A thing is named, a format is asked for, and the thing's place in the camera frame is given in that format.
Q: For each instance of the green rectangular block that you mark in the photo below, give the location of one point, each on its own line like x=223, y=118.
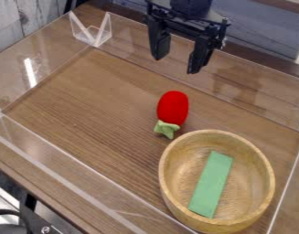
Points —
x=207, y=195

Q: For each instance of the red plush strawberry toy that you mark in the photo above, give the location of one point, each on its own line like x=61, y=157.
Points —
x=173, y=113

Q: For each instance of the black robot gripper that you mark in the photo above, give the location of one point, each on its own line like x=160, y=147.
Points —
x=193, y=19

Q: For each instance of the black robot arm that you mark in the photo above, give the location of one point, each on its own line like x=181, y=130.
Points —
x=192, y=19

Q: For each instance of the clear acrylic corner bracket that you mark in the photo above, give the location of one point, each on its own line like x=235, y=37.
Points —
x=94, y=36

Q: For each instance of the brown wooden bowl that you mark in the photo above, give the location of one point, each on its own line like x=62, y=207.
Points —
x=251, y=185

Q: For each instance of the black table leg clamp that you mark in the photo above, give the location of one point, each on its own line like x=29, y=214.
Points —
x=31, y=223

